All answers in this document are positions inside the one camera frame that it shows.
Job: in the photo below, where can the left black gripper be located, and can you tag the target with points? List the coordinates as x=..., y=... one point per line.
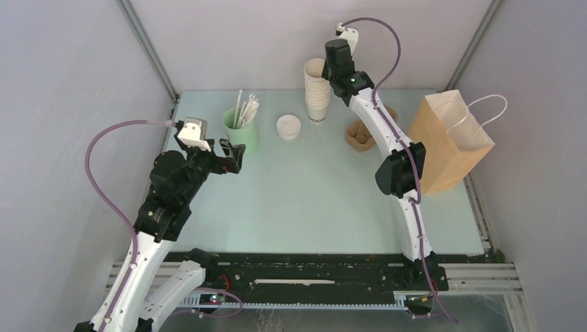
x=223, y=164

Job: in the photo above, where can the white plastic lids stack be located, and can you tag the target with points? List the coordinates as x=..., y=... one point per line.
x=288, y=127

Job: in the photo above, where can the stack of paper cups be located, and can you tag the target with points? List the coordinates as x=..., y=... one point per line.
x=317, y=90

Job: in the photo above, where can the brown pulp cup carrier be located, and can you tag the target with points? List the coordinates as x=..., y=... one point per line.
x=358, y=137

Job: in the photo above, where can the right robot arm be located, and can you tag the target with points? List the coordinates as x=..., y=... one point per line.
x=403, y=161

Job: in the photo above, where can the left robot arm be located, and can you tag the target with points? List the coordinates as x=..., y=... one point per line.
x=176, y=177

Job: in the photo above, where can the green straw holder cup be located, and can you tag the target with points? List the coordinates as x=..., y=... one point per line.
x=247, y=136

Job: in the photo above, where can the wrapped white straws bundle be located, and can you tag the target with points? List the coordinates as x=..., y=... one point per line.
x=245, y=113

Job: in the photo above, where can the brown paper bag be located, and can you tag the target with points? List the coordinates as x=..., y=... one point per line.
x=455, y=141

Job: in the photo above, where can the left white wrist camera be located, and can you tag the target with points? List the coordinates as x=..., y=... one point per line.
x=192, y=133

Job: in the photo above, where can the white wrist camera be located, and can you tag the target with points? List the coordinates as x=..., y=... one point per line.
x=351, y=35
x=192, y=133

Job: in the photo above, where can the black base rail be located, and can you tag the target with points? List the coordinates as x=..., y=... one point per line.
x=354, y=282

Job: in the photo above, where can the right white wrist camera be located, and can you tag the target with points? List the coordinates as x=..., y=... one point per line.
x=351, y=35

